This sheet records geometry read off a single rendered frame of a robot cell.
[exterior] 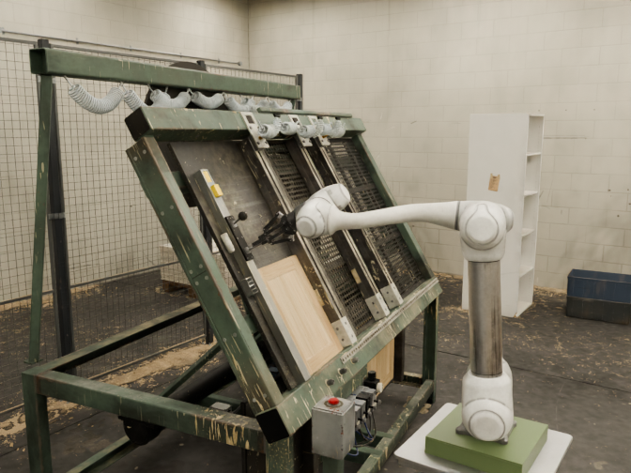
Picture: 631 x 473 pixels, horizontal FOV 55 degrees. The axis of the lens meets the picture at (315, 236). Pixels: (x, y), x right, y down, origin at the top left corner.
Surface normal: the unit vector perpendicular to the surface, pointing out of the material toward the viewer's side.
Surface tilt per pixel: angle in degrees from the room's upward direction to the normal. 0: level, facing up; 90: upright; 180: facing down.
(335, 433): 90
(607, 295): 90
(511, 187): 90
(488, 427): 95
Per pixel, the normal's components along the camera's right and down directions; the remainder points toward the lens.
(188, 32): 0.83, 0.10
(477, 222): -0.29, 0.05
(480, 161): -0.56, 0.14
